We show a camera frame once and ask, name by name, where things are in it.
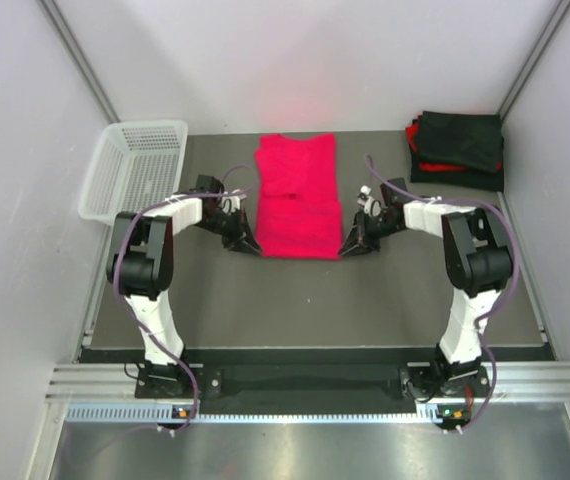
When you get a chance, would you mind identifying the aluminium corner post right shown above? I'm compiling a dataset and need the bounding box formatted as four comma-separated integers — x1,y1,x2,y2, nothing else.
497,0,570,123

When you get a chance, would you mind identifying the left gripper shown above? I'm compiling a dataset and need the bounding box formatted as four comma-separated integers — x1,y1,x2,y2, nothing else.
195,206,262,256

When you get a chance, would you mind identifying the white plastic basket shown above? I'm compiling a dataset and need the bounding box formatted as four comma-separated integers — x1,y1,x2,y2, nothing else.
77,119,188,226

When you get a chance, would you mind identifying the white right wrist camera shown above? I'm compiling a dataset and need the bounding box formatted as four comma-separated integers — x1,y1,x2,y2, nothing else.
357,185,381,216

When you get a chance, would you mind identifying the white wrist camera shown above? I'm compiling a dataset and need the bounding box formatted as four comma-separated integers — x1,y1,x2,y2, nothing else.
219,194,243,214
357,185,381,216

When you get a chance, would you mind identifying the aluminium frame rail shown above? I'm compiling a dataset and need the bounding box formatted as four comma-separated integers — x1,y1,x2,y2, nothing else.
45,361,570,403

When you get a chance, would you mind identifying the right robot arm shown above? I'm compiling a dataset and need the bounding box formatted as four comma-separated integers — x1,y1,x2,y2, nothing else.
338,178,516,402

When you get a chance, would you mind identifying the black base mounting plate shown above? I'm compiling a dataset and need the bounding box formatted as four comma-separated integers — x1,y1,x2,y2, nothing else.
134,362,491,415

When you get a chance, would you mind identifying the slotted grey cable duct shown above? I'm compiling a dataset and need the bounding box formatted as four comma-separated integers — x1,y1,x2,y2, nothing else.
65,403,465,426

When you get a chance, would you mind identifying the black folded t shirt top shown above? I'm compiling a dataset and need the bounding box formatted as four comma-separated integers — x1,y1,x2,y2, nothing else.
414,109,505,172

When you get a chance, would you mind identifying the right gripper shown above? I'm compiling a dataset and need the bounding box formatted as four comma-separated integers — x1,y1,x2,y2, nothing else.
339,209,404,258

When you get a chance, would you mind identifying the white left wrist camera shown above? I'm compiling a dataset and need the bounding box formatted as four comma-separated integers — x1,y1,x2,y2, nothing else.
219,194,243,214

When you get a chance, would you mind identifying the aluminium corner post left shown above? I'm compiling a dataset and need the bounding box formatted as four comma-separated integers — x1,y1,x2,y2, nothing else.
36,0,120,124

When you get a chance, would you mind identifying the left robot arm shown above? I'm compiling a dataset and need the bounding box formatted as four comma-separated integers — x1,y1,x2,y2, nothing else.
106,175,262,399

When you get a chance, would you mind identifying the pink t shirt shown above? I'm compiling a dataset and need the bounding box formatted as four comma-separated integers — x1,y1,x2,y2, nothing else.
255,134,343,260

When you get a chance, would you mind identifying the aluminium corner post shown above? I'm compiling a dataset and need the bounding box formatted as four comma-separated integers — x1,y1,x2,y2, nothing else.
497,0,570,123
36,0,120,124

